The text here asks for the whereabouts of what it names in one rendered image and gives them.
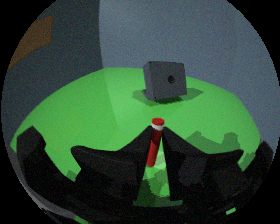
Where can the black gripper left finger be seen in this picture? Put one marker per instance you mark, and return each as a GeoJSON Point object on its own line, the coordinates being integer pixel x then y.
{"type": "Point", "coordinates": [127, 164]}

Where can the red peg with grey band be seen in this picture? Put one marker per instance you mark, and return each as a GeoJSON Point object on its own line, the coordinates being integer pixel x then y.
{"type": "Point", "coordinates": [157, 124]}

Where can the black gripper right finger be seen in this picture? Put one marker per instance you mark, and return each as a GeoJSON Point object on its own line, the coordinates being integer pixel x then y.
{"type": "Point", "coordinates": [187, 166]}

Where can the dark grey square panel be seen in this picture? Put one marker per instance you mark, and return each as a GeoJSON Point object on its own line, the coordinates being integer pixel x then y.
{"type": "Point", "coordinates": [164, 79]}

